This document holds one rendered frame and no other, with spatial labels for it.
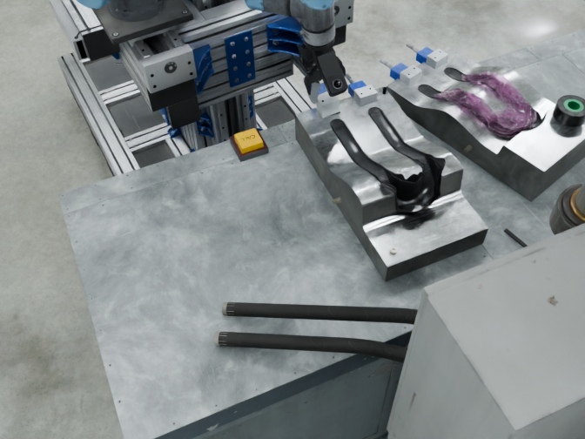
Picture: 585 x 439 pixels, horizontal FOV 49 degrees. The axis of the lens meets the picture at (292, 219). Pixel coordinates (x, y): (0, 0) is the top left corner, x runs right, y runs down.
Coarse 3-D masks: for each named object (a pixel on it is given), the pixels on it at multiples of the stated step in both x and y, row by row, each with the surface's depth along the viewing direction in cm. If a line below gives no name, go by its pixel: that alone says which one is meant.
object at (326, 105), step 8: (320, 88) 163; (320, 96) 160; (328, 96) 160; (336, 96) 160; (320, 104) 159; (328, 104) 159; (336, 104) 160; (320, 112) 162; (328, 112) 162; (336, 112) 164
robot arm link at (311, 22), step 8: (296, 0) 133; (304, 0) 131; (312, 0) 130; (320, 0) 130; (328, 0) 131; (296, 8) 134; (304, 8) 133; (312, 8) 132; (320, 8) 132; (328, 8) 133; (296, 16) 136; (304, 16) 135; (312, 16) 134; (320, 16) 134; (328, 16) 135; (304, 24) 138; (312, 24) 136; (320, 24) 136; (328, 24) 137; (312, 32) 138; (320, 32) 138
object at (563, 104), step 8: (568, 96) 158; (576, 96) 158; (560, 104) 157; (568, 104) 158; (576, 104) 157; (584, 104) 156; (560, 112) 156; (568, 112) 155; (576, 112) 155; (584, 112) 155; (560, 120) 157; (568, 120) 155; (576, 120) 155; (584, 120) 156
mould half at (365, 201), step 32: (384, 96) 168; (320, 128) 161; (352, 128) 161; (320, 160) 157; (352, 160) 154; (384, 160) 152; (448, 160) 147; (352, 192) 143; (384, 192) 142; (448, 192) 149; (352, 224) 151; (384, 224) 145; (416, 224) 145; (448, 224) 145; (480, 224) 145; (384, 256) 140; (416, 256) 140; (448, 256) 146
